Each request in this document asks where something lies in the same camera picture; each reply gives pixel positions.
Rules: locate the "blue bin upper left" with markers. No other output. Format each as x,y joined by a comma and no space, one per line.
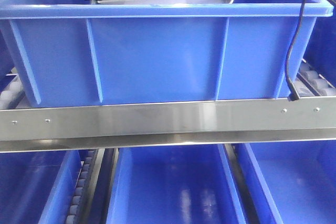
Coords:
24,38

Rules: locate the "blue bin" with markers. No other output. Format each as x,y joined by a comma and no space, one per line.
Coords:
24,38
288,37
116,54

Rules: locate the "blue bin lower centre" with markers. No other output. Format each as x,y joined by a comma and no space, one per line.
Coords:
116,54

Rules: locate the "blue bin upper right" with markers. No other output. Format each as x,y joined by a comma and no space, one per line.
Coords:
288,37

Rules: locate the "right white roller track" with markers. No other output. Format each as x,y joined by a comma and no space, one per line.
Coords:
310,83

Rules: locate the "white roller track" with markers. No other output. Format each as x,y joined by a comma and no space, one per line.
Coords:
310,83
12,93

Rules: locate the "left white roller track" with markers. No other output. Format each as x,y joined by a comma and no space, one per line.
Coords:
12,93

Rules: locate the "lower black roller track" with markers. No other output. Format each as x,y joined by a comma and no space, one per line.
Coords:
80,203

